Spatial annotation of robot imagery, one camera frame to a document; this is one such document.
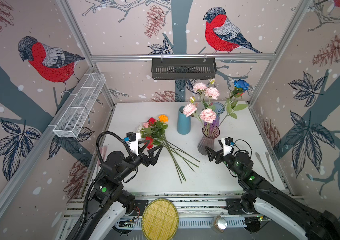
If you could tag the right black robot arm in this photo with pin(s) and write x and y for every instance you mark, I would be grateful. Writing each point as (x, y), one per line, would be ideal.
(261, 196)

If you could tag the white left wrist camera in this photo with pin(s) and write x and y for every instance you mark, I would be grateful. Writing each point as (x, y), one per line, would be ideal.
(132, 140)

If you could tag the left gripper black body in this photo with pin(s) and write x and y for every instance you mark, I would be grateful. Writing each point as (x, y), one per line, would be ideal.
(140, 158)

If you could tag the black hanging basket shelf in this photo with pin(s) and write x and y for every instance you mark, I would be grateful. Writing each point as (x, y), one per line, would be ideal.
(184, 69)

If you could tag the yellow woven bamboo tray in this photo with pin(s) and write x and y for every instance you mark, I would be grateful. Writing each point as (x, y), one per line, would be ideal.
(160, 220)

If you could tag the blue purple glass vase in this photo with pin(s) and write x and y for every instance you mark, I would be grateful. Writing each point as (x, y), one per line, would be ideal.
(219, 109)

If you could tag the red artificial rose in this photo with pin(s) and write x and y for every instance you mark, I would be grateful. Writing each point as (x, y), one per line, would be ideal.
(232, 104)

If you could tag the white wire mesh basket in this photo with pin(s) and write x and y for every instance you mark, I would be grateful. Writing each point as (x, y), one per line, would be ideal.
(77, 112)

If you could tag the dark red carnation stem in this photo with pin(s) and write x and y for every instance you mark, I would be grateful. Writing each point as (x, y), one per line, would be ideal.
(150, 144)

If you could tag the blue artificial rose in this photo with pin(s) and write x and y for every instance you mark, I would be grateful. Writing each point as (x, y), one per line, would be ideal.
(240, 87)

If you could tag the pink grey glass vase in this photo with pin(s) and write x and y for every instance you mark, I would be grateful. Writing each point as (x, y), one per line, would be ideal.
(207, 139)

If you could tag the orange artificial rose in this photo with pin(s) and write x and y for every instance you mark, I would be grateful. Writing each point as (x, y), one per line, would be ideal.
(163, 118)

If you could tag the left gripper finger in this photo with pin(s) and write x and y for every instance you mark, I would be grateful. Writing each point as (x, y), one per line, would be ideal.
(153, 159)
(154, 152)

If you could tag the pink silicone tongs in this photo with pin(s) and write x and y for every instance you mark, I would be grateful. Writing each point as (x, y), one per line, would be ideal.
(103, 152)

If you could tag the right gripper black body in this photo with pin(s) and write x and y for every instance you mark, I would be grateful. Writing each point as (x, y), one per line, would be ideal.
(229, 161)

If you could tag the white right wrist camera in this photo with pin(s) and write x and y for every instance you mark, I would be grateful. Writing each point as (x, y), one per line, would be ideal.
(227, 145)

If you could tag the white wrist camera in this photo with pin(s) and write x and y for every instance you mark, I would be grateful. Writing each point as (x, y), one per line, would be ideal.
(132, 140)
(227, 145)

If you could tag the teal ceramic vase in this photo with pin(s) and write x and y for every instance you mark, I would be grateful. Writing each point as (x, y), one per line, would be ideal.
(183, 122)

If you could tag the pink carnation bunch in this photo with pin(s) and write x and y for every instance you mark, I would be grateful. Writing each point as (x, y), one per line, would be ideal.
(207, 115)
(206, 93)

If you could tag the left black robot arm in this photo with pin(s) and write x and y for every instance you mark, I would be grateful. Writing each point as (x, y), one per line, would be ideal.
(106, 200)

